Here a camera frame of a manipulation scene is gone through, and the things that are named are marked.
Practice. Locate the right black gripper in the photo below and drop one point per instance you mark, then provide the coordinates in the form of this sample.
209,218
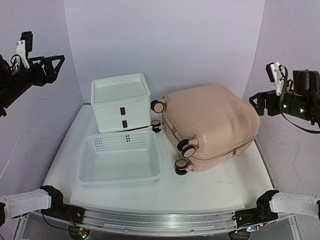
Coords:
261,96

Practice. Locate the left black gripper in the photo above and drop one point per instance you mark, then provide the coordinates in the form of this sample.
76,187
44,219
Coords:
41,79

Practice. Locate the pink hard-shell suitcase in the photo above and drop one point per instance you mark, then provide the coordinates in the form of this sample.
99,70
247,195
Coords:
207,124

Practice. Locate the white plastic drawer unit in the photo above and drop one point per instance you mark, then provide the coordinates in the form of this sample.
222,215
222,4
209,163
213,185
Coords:
121,103

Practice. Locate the white perforated plastic basket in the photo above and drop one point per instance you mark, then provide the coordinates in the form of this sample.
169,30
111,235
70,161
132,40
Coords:
120,159

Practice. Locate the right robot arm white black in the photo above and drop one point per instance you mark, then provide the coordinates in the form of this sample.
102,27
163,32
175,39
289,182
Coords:
297,97

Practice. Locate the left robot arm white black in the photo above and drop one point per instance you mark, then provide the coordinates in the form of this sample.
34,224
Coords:
46,199

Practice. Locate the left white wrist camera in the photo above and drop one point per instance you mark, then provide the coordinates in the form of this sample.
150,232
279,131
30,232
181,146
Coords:
24,47

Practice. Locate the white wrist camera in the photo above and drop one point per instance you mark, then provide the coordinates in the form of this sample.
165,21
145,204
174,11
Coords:
276,76
24,47

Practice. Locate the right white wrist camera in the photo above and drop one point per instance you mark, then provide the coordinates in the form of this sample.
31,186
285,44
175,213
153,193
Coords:
276,76

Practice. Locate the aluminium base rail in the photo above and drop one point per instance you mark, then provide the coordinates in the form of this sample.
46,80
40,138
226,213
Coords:
117,225

